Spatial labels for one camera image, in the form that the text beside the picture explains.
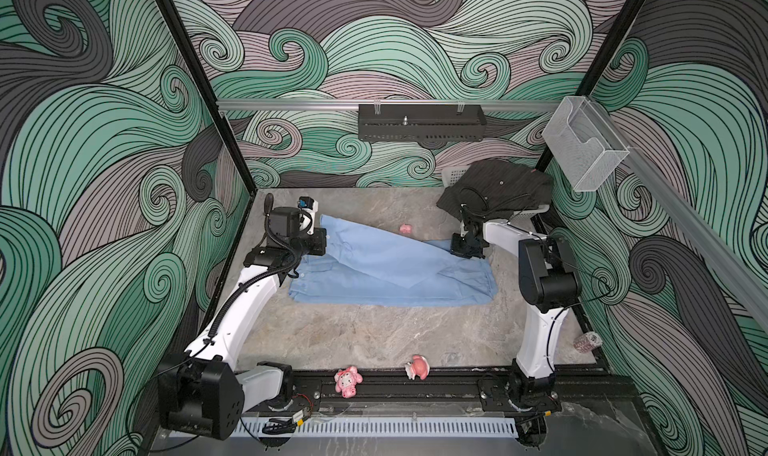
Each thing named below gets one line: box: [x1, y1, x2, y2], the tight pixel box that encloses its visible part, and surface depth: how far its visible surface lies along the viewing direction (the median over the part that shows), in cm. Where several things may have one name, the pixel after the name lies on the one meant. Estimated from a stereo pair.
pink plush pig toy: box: [334, 365, 363, 399], surface depth 74 cm
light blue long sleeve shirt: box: [288, 215, 499, 308], surface depth 92 cm
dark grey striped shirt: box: [437, 159, 554, 219], surface depth 115 cm
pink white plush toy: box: [404, 354, 430, 381], surface depth 77 cm
